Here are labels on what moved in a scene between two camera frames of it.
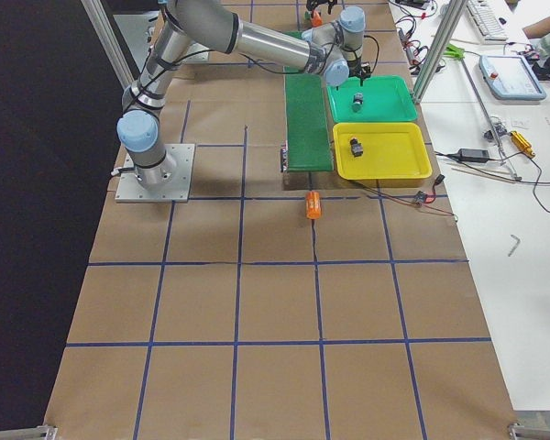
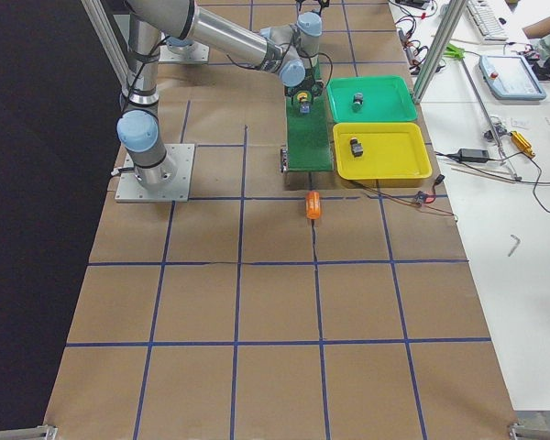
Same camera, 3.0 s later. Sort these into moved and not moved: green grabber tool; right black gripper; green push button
Moved: right black gripper
Not moved: green push button; green grabber tool
